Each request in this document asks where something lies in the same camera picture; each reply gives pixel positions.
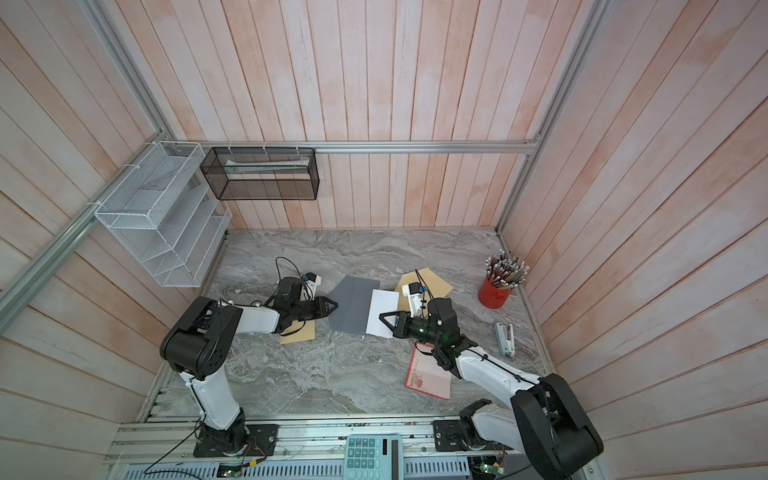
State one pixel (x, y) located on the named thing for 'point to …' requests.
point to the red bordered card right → (426, 374)
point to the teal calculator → (373, 457)
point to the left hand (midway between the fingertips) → (336, 309)
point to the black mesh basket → (262, 172)
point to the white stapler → (505, 338)
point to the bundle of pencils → (505, 272)
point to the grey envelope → (349, 304)
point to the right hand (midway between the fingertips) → (380, 316)
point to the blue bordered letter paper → (382, 301)
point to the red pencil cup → (492, 297)
